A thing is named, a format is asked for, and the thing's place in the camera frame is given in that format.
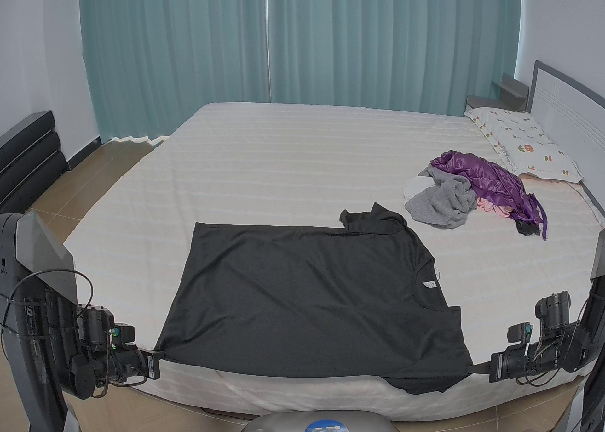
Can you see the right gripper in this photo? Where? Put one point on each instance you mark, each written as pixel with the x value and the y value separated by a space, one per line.
pixel 513 361

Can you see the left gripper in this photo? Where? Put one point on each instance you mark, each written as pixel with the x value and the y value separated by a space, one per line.
pixel 134 361

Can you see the black T-shirt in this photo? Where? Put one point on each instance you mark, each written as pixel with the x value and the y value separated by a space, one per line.
pixel 307 298

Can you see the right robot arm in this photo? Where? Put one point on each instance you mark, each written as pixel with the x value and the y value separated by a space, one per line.
pixel 562 345

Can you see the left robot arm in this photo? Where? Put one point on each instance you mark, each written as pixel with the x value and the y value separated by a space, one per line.
pixel 33 326

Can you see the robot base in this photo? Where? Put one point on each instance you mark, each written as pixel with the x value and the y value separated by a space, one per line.
pixel 316 423

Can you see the small black garment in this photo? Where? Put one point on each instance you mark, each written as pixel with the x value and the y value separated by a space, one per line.
pixel 527 228

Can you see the pink garment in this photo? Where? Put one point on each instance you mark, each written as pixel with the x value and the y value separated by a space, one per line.
pixel 494 209

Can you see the grey garment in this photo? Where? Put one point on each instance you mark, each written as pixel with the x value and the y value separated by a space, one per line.
pixel 439 206

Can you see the purple satin garment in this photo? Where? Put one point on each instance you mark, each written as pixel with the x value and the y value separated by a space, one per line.
pixel 491 180

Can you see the white garment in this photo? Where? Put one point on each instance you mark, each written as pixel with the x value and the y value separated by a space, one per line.
pixel 416 187

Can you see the white printed pillow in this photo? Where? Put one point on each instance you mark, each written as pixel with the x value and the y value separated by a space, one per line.
pixel 524 137

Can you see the dark chest of drawers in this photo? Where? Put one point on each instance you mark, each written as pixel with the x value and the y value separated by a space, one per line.
pixel 28 156

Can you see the bed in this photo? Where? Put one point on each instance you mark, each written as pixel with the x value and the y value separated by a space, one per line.
pixel 283 161

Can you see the grey bedside table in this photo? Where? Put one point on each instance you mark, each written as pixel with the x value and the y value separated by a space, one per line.
pixel 496 99

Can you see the blue-green curtain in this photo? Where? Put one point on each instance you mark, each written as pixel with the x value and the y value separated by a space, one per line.
pixel 387 33
pixel 179 43

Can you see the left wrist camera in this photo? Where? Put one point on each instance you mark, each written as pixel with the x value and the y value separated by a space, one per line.
pixel 124 334

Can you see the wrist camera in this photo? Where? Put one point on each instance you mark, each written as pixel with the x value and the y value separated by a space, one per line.
pixel 124 334
pixel 520 332

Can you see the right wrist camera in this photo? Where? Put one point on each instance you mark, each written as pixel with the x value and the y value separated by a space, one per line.
pixel 520 332

